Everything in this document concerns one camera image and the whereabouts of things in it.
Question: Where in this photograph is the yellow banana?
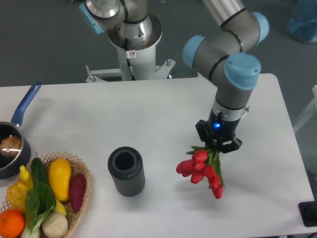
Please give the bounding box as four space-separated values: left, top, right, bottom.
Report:
19 165 33 188

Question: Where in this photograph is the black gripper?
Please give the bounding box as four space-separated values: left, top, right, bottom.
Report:
195 110 242 153

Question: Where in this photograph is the woven wicker basket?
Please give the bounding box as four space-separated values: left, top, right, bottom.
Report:
0 152 91 238

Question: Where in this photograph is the green bok choy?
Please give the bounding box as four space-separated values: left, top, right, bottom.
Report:
21 182 56 238

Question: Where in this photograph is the dark grey ribbed vase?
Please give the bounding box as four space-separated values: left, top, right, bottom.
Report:
107 146 146 197

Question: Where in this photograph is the orange fruit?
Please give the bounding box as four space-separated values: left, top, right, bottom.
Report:
0 209 25 238

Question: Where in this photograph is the black device at edge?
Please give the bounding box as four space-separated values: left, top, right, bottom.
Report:
298 201 317 227

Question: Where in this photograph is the white frame at right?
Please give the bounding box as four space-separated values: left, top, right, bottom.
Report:
293 85 317 133

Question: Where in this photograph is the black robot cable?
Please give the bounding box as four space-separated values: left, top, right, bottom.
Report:
124 37 136 81

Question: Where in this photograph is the beige garlic bulb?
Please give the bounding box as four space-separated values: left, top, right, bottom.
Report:
42 212 68 238

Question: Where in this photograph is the brown bun in pan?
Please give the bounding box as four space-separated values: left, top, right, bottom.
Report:
0 136 22 157

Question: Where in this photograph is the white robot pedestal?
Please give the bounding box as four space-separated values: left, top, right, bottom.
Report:
86 13 176 83

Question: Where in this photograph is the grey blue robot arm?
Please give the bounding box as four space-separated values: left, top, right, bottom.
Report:
79 0 269 153

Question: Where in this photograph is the purple sweet potato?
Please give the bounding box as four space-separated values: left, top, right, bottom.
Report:
69 173 86 212

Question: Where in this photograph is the blue handled saucepan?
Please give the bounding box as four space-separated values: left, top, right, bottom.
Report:
0 81 42 179

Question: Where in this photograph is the yellow mango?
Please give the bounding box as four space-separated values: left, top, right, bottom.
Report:
48 158 72 202

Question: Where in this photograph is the dark green cucumber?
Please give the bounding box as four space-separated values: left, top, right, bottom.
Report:
31 157 50 185

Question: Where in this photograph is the blue translucent container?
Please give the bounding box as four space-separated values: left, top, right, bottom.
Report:
287 0 317 43

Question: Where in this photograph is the yellow bell pepper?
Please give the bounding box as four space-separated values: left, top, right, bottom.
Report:
6 182 29 212

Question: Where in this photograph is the red tulip bouquet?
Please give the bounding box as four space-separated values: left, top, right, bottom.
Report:
176 140 225 199

